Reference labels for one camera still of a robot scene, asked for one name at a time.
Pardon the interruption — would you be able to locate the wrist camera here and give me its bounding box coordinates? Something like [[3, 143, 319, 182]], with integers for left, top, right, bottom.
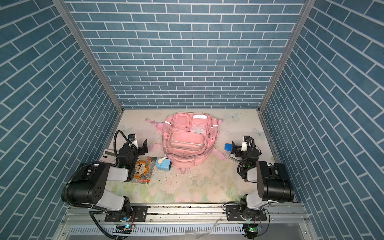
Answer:
[[128, 134, 139, 149], [241, 136, 251, 152]]

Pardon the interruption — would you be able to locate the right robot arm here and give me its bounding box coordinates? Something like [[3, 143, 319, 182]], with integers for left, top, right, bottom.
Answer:
[[225, 136, 295, 221]]

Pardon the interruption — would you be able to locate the white pink calculator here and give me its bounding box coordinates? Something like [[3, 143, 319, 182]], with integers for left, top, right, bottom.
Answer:
[[99, 149, 117, 164]]

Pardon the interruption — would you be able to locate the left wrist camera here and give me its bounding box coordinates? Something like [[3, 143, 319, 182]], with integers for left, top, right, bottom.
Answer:
[[128, 134, 139, 149]]

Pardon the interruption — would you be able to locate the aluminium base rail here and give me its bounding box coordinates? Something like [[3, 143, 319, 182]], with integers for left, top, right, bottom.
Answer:
[[54, 203, 316, 240]]

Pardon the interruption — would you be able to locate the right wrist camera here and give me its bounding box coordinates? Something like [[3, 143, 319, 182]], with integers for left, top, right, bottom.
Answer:
[[241, 136, 251, 152]]

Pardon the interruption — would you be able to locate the blue pencil sharpener with crank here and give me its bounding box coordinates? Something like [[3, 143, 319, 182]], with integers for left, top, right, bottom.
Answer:
[[155, 156, 172, 172]]

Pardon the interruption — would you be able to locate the pink student backpack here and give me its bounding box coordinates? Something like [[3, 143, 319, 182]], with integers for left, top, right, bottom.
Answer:
[[146, 112, 227, 174]]

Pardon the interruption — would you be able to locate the clear plastic packet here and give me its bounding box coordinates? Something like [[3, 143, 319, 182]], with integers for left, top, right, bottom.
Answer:
[[224, 153, 241, 163]]

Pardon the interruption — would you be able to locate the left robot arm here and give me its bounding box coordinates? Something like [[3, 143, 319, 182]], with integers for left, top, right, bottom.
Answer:
[[61, 130, 149, 222]]

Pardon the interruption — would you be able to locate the blue pencil case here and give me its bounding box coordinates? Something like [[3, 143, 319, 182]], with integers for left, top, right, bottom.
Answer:
[[224, 143, 234, 152]]

